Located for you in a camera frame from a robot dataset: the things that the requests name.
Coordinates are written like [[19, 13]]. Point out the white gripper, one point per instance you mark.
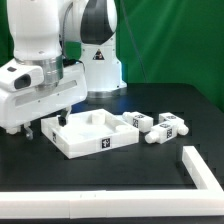
[[23, 106]]

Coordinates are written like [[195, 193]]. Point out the white square table top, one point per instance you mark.
[[89, 132]]

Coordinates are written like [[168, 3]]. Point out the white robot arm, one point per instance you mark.
[[64, 52]]

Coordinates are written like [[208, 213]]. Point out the white L-shaped fence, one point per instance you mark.
[[205, 199]]

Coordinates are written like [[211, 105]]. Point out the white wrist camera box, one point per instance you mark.
[[17, 77]]

